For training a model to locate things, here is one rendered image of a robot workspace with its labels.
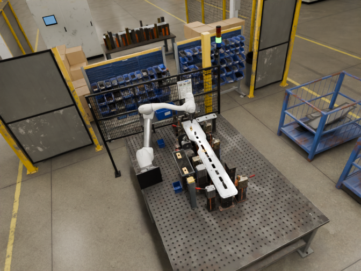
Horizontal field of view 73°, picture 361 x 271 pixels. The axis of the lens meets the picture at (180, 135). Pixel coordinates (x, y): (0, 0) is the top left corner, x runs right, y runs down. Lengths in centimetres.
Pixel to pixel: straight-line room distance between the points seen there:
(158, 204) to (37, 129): 262
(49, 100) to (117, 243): 242
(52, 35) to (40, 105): 481
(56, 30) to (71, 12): 70
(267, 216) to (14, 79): 380
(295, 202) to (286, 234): 41
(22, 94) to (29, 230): 200
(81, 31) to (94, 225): 655
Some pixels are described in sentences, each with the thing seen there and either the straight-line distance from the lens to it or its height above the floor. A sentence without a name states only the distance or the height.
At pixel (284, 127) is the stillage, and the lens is 480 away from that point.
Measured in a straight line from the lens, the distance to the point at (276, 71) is 608.
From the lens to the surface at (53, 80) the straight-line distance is 427.
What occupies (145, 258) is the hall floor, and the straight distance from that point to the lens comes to 344.
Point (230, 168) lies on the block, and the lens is 277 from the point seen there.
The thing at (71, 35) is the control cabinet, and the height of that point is 90.
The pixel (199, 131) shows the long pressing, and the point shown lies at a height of 100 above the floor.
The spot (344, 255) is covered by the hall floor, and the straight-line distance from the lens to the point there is 370.
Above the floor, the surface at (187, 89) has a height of 129.
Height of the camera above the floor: 308
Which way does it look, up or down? 40 degrees down
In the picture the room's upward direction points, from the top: 8 degrees counter-clockwise
